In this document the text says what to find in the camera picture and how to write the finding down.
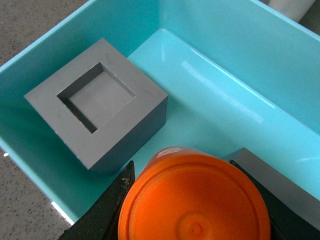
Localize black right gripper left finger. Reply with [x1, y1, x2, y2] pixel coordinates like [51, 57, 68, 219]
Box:
[59, 160, 135, 240]

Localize orange cylinder part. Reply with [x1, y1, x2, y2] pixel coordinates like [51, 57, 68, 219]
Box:
[117, 146, 271, 240]

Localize gray block with round hole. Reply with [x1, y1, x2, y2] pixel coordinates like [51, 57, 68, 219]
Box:
[222, 147, 320, 229]

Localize blue plastic box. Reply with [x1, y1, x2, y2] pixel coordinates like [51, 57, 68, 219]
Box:
[0, 0, 320, 221]

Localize white pleated curtain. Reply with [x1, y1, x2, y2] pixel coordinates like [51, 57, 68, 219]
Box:
[268, 0, 315, 22]

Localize gray block with square hole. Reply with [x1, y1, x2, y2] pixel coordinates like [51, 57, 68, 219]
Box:
[25, 39, 168, 174]

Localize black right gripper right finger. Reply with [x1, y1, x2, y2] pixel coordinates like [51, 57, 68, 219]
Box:
[229, 160, 320, 240]

